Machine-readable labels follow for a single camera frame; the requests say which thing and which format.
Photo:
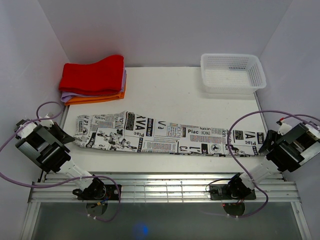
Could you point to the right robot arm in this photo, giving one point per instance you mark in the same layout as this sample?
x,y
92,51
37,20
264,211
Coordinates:
x,y
287,149

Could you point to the aluminium frame rails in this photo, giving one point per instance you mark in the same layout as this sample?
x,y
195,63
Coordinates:
x,y
160,177

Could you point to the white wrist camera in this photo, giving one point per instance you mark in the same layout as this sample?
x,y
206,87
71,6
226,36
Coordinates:
x,y
284,128
47,122

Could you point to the red folded trousers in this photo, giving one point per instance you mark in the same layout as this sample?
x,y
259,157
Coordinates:
x,y
100,78

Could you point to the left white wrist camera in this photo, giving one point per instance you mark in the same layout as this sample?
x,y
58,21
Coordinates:
x,y
47,122

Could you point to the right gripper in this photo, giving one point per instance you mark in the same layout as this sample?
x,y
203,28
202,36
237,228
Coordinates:
x,y
271,135

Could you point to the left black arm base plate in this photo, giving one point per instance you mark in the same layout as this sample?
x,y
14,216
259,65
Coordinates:
x,y
107,192

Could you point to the newspaper print trousers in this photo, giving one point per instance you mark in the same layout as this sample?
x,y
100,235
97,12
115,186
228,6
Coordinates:
x,y
129,132

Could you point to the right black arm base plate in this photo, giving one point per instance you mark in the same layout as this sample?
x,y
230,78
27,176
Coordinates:
x,y
231,192

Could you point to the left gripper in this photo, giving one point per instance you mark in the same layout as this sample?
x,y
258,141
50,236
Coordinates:
x,y
61,135

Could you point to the white perforated plastic basket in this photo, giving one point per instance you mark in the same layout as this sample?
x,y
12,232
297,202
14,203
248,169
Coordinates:
x,y
226,73

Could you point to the lilac folded trousers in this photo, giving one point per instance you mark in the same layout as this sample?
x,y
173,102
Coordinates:
x,y
123,87

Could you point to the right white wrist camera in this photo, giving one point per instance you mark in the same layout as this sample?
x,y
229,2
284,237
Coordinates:
x,y
284,128

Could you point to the orange folded trousers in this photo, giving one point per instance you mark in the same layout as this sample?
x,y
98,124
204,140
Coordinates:
x,y
85,99

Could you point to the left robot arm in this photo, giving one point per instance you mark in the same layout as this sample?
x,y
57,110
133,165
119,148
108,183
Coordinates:
x,y
44,143

